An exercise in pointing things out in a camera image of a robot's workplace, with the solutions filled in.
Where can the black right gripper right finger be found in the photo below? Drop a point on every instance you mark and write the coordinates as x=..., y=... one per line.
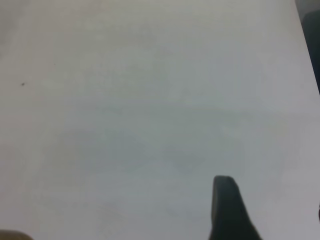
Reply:
x=319, y=212

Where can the brown blurred object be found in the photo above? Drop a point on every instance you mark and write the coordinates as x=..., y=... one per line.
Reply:
x=12, y=235

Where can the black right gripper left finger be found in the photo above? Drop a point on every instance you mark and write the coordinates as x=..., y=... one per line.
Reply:
x=227, y=215

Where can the dark grey blurred object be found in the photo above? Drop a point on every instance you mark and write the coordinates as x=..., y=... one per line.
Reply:
x=313, y=45

